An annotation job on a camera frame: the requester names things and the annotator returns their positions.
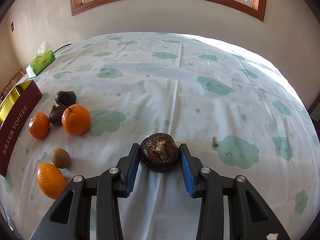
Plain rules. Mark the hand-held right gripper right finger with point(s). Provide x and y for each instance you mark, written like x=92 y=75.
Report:
x=187 y=172

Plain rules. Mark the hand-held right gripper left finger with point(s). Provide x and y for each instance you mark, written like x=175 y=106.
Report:
x=131 y=172

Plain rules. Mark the large dark water chestnut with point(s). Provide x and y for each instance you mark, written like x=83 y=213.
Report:
x=159 y=155

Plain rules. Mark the small brown round fruit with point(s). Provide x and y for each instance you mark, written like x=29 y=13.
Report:
x=61 y=158

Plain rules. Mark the orange with stem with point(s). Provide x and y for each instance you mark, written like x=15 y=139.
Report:
x=76 y=120

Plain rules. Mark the dark red tin box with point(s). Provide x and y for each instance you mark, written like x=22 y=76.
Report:
x=17 y=120

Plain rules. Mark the small brown twig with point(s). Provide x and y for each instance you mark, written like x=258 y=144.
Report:
x=214 y=141

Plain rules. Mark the green tissue box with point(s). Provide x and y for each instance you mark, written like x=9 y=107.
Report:
x=41 y=61

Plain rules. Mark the wooden chair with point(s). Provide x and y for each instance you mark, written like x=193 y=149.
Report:
x=12 y=80

